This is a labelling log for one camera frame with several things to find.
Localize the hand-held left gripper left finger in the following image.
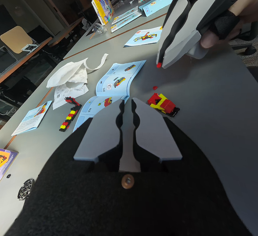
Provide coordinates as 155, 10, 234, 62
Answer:
74, 99, 125, 169

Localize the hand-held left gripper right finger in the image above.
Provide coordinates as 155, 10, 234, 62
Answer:
131, 97, 183, 169

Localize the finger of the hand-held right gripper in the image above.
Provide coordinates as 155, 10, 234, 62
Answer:
156, 0, 194, 65
162, 0, 224, 69

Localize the grey desk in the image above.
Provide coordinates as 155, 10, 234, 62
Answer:
63, 0, 182, 60
0, 13, 258, 236

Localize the person's right hand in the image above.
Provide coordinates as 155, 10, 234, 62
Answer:
200, 0, 258, 49

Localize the folded blue instruction booklet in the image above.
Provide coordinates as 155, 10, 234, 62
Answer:
139, 0, 180, 17

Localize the red yellow brick model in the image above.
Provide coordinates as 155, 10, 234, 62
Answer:
147, 93, 180, 117

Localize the blue booklet with scorpion cover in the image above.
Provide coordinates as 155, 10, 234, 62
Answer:
124, 26, 163, 47

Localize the black red yellow brick tail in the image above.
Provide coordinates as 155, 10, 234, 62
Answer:
59, 97, 83, 132

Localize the long blue instruction booklet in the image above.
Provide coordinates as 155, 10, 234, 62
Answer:
111, 13, 143, 33
111, 6, 139, 25

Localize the open blue instruction booklet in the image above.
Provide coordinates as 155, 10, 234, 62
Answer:
73, 60, 147, 132

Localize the black office chair base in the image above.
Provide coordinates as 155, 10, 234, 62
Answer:
229, 39, 258, 55

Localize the torn white paper bag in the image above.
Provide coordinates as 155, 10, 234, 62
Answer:
46, 53, 109, 88

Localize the yellow blue toy box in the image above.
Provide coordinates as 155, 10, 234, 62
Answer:
90, 0, 115, 26

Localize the small blue leaflet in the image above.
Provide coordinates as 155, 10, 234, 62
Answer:
11, 101, 53, 136

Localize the purple toy box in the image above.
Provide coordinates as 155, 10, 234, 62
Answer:
0, 148, 19, 181

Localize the orange-edged side table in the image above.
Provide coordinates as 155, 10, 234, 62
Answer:
0, 36, 53, 84

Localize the small white stand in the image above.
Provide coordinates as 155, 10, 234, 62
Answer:
21, 43, 38, 52

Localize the tan chair seat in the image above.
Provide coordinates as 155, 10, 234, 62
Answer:
0, 26, 33, 54

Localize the round black cable grommet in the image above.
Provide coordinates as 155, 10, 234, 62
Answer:
17, 178, 35, 201

